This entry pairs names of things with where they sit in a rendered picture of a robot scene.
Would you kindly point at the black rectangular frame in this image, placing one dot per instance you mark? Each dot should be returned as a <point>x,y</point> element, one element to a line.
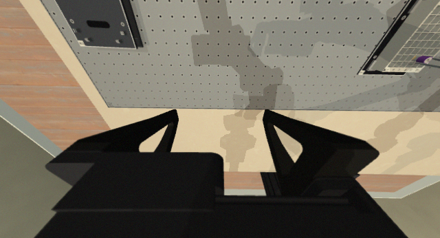
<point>410,7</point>

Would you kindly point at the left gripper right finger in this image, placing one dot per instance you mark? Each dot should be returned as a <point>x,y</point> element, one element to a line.
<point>325,153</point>

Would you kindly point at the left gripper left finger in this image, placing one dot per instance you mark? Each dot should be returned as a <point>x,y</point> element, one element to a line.
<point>129,137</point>

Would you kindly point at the cream grid rack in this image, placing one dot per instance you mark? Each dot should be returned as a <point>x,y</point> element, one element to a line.
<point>419,34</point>

